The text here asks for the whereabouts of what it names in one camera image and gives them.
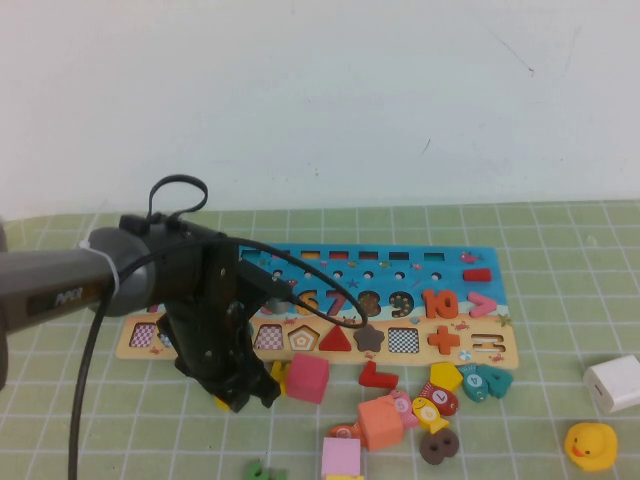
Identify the number shape puzzle board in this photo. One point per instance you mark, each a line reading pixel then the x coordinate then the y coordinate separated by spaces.
pixel 450 265

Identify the pink greater-than sign piece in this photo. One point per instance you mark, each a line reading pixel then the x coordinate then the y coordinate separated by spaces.
pixel 487 306

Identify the white zip tie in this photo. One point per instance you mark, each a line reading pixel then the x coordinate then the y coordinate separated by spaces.
pixel 112 272

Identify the red number seven piece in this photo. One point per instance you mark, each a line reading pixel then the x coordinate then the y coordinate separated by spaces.
pixel 380 382

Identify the orange number ten piece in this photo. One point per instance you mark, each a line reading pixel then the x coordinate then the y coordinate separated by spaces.
pixel 429 304

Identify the red wooden fish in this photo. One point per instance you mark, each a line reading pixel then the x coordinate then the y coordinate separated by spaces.
pixel 442 397

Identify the red minus sign piece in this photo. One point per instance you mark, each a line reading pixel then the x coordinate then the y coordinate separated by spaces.
pixel 477 275

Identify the brown number eight piece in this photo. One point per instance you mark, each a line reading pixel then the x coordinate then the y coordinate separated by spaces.
pixel 435 456

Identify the yellow rubber duck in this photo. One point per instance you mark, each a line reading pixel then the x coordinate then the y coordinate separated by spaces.
pixel 590 444

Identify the orange wooden cube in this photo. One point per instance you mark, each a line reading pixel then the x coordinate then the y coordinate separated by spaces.
pixel 380 422

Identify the yellow number six piece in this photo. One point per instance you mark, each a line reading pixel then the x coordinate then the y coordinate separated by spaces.
pixel 221 402

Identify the yellow pentagon piece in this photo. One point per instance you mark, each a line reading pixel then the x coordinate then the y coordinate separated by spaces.
pixel 445 375

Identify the yellow wooden block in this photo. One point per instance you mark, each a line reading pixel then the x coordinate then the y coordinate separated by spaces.
pixel 345 478

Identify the orange wooden fish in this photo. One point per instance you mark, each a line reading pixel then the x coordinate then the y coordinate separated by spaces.
pixel 342 431

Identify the green number piece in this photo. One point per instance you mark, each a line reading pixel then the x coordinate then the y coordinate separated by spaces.
pixel 255 472

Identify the orange plus sign piece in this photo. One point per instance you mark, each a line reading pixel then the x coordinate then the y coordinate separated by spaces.
pixel 443 340

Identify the green checkered tablecloth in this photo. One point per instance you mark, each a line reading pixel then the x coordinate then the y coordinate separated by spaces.
pixel 550 300

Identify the pink wooden fish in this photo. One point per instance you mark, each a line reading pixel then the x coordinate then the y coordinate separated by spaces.
pixel 402 405

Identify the teal wooden fish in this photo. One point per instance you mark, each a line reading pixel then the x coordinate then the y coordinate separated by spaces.
pixel 473 382

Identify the magenta wooden cube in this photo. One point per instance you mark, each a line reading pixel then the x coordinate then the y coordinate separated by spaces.
pixel 307 377

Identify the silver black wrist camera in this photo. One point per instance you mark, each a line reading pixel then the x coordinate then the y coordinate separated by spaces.
pixel 277 305

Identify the white USB wall charger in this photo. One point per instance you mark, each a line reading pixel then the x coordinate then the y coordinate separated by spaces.
pixel 615 385

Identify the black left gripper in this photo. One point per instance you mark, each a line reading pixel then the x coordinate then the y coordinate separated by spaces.
pixel 210 345

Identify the light pink wooden cube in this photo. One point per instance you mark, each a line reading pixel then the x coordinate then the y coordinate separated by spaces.
pixel 341 456

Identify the teal number four piece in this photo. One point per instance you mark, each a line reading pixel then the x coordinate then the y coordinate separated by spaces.
pixel 500 382

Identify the red triangle piece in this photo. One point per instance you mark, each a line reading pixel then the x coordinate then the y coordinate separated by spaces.
pixel 337 342

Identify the yellow wooden fish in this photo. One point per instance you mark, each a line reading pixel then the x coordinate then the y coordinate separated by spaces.
pixel 427 414

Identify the yellow number one piece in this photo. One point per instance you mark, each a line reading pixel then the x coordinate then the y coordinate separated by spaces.
pixel 281 372

